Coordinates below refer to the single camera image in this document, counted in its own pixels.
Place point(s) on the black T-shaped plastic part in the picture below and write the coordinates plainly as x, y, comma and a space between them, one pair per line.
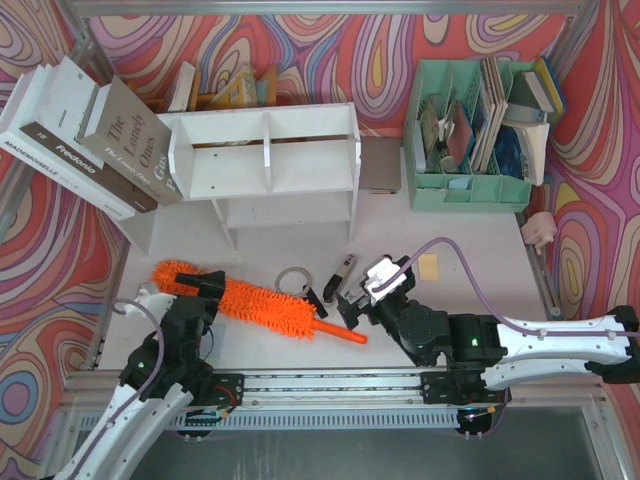
313, 299

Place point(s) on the yellow sticky note pad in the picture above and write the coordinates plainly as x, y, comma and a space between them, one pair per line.
428, 267

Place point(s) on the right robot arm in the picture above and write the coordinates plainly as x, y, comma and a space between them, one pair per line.
473, 359

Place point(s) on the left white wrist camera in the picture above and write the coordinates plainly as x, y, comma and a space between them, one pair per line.
149, 298

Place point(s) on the wooden rack with books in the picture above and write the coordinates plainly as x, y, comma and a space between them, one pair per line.
243, 90

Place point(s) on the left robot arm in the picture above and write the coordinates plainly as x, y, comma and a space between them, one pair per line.
165, 374

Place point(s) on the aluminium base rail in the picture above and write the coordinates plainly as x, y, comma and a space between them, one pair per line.
351, 399

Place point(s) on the white paperback book stack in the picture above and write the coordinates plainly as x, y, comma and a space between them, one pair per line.
521, 150

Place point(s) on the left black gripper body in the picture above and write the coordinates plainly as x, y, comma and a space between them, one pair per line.
198, 298

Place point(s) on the black white stapler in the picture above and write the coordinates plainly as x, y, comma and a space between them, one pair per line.
337, 280

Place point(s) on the white wooden bookshelf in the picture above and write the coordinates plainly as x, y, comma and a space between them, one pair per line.
270, 166

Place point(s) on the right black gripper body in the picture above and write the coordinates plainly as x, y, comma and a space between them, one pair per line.
361, 302

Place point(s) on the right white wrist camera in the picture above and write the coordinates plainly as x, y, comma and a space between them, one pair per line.
382, 278

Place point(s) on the grey notebook with pencil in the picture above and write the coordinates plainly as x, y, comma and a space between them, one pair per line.
380, 164

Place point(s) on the pink piggy figurine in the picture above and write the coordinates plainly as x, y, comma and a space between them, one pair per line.
539, 230

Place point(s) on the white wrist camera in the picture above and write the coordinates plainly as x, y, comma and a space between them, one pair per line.
149, 298
382, 278

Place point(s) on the brown book Fredonia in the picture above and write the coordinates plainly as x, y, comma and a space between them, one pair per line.
66, 148

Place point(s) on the grey book The Lonely Ones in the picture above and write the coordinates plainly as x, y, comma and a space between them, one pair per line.
129, 137

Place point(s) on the orange microfiber duster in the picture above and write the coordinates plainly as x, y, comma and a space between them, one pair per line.
279, 312

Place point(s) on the mint green desk organizer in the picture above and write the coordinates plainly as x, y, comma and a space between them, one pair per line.
450, 138

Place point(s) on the white book Mademoiselle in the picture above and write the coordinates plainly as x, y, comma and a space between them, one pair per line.
59, 98

